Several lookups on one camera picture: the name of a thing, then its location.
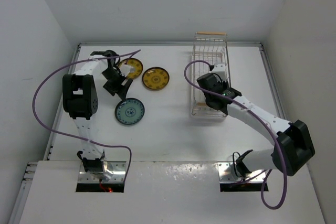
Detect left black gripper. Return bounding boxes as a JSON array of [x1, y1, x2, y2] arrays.
[[101, 68, 132, 101]]

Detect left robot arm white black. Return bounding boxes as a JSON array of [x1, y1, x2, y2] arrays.
[[62, 50, 135, 180]]

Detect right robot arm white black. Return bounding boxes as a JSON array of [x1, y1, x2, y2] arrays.
[[197, 73, 315, 177]]

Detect yellow patterned plate left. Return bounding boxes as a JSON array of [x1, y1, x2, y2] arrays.
[[118, 58, 143, 79]]

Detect yellow patterned plate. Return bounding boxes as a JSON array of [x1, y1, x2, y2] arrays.
[[118, 58, 143, 79], [142, 67, 170, 91]]

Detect blue green patterned plate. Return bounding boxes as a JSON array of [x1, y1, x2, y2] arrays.
[[114, 98, 145, 125]]

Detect yellow patterned plate right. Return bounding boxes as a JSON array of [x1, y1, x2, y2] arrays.
[[142, 67, 170, 91]]

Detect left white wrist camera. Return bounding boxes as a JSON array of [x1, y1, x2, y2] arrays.
[[119, 64, 135, 79]]

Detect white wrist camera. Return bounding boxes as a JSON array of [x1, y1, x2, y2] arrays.
[[210, 62, 226, 82], [119, 64, 135, 79]]

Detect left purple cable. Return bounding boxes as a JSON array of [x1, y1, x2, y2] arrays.
[[31, 49, 132, 180]]

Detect purple cable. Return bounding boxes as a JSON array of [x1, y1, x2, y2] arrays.
[[183, 60, 288, 210], [31, 49, 132, 180]]

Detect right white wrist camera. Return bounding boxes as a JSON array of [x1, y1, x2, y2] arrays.
[[210, 62, 226, 82]]

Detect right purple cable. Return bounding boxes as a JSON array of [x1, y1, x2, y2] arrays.
[[183, 60, 288, 210]]

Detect wire dish rack wooden handles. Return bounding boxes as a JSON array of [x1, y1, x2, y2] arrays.
[[190, 31, 231, 122]]

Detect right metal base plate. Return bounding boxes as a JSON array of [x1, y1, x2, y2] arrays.
[[217, 162, 266, 184]]

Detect metal base plate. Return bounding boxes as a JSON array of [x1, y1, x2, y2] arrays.
[[217, 162, 266, 184], [78, 161, 126, 184]]

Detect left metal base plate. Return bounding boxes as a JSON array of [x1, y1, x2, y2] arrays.
[[78, 161, 126, 184]]

